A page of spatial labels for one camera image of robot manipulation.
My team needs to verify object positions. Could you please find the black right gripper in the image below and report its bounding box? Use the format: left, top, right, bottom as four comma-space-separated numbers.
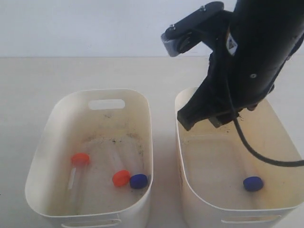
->
177, 38, 276, 131

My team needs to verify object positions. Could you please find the blue-capped tube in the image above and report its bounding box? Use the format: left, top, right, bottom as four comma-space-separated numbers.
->
129, 173, 151, 190
243, 176, 264, 192

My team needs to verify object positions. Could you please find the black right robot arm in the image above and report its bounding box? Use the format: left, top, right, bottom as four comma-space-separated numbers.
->
177, 0, 304, 130

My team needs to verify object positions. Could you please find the cream plastic bin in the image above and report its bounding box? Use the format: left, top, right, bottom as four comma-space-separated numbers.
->
25, 89, 153, 228
174, 87, 304, 228

